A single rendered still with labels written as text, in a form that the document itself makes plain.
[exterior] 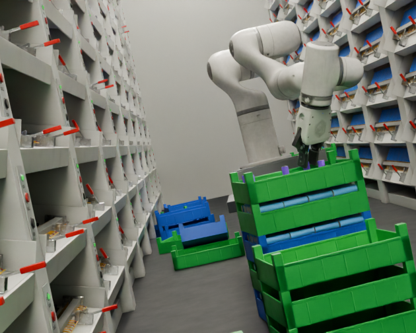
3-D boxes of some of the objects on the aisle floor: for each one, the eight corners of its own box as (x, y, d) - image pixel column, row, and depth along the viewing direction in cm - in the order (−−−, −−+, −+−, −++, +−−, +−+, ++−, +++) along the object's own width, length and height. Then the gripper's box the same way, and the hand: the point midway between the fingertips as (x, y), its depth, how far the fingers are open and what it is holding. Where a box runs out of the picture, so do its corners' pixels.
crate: (242, 249, 362) (238, 231, 362) (245, 255, 342) (242, 236, 342) (175, 263, 361) (171, 245, 361) (174, 270, 341) (170, 252, 341)
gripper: (325, 92, 226) (317, 156, 232) (283, 100, 215) (276, 166, 222) (346, 100, 221) (337, 164, 227) (305, 108, 210) (296, 175, 217)
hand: (308, 158), depth 224 cm, fingers open, 3 cm apart
